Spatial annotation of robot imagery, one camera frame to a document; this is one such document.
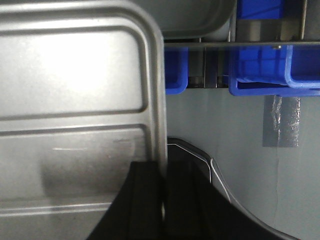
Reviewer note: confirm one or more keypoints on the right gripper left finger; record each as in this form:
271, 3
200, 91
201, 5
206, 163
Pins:
136, 211

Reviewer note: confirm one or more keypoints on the blue bin lower right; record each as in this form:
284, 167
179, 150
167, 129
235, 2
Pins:
275, 72

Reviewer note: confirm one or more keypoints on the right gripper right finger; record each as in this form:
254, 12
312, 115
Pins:
199, 204

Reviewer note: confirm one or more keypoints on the blue bin below middle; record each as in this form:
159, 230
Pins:
176, 67

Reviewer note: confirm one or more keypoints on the small ribbed silver tray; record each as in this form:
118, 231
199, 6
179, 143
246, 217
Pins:
82, 96

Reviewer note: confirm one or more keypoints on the large silver tray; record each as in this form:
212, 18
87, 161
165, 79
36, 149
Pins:
187, 19

